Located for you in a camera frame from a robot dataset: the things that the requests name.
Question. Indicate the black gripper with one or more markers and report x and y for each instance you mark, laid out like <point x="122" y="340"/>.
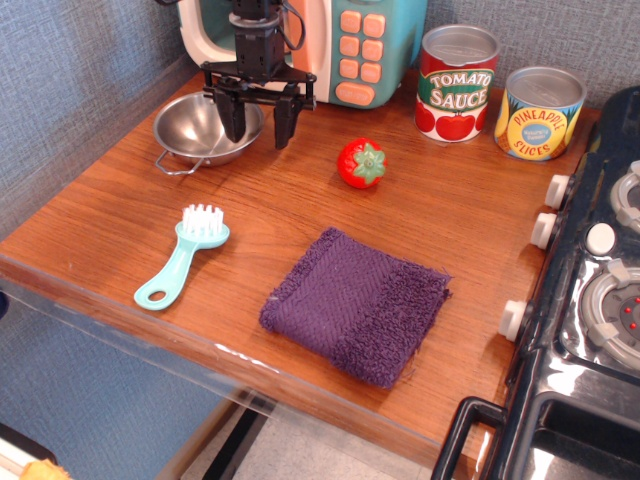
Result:
<point x="260" y="75"/>

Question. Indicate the silver metal pot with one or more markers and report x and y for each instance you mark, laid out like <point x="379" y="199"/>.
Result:
<point x="192" y="135"/>

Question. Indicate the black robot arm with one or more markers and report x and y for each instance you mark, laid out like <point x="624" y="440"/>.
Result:
<point x="262" y="12"/>

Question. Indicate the purple towel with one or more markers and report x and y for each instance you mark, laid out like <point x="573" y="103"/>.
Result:
<point x="363" y="310"/>

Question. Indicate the white stove knob top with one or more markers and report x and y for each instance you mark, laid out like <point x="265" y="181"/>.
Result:
<point x="556" y="191"/>

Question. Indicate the white stove knob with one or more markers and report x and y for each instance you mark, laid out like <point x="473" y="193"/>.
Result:
<point x="556" y="191"/>
<point x="511" y="319"/>
<point x="542" y="230"/>

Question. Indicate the teal toy microwave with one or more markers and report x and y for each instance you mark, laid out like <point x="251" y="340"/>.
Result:
<point x="358" y="50"/>

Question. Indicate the red toy strawberry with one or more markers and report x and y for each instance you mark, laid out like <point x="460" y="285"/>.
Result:
<point x="362" y="163"/>

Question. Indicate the teal dish brush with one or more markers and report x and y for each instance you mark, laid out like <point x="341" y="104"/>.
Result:
<point x="202" y="227"/>

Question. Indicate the tomato sauce can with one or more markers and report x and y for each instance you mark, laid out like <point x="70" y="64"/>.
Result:
<point x="456" y="75"/>

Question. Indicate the pineapple slices can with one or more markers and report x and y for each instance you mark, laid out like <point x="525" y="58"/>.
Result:
<point x="539" y="111"/>

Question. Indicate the white stove knob middle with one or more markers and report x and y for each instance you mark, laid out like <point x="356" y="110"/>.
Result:
<point x="542" y="230"/>

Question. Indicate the white stove knob bottom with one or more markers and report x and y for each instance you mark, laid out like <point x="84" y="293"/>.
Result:
<point x="511" y="319"/>

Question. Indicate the orange fuzzy object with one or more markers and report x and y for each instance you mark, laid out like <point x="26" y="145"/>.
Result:
<point x="44" y="470"/>

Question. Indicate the black toy stove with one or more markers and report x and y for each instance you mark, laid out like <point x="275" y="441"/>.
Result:
<point x="572" y="404"/>

